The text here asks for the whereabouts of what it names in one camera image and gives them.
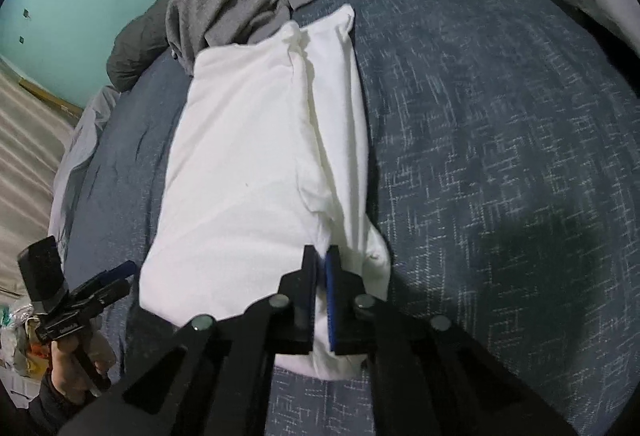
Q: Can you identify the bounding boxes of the white long-sleeve shirt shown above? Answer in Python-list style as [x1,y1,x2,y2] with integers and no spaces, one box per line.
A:
[138,2,393,382]

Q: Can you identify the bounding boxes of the person's left forearm black sleeve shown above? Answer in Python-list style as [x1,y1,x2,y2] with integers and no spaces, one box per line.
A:
[20,371,85,436]

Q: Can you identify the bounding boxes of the person's left hand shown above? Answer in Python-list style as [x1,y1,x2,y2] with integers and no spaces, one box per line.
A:
[51,332,116,404]

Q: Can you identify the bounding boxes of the light grey crumpled sheet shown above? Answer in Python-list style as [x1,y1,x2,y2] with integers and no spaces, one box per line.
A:
[48,85,120,262]

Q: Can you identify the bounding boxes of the beige striped curtain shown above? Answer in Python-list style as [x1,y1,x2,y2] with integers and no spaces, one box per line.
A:
[0,72,73,304]

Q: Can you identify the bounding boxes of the blue patterned bed cover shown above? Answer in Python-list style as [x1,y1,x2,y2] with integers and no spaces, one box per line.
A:
[62,0,640,436]

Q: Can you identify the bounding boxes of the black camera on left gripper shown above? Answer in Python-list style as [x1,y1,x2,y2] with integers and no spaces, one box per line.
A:
[17,236,68,316]

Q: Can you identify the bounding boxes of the wooden frame by wall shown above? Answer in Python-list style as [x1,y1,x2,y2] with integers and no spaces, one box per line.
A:
[17,78,84,120]

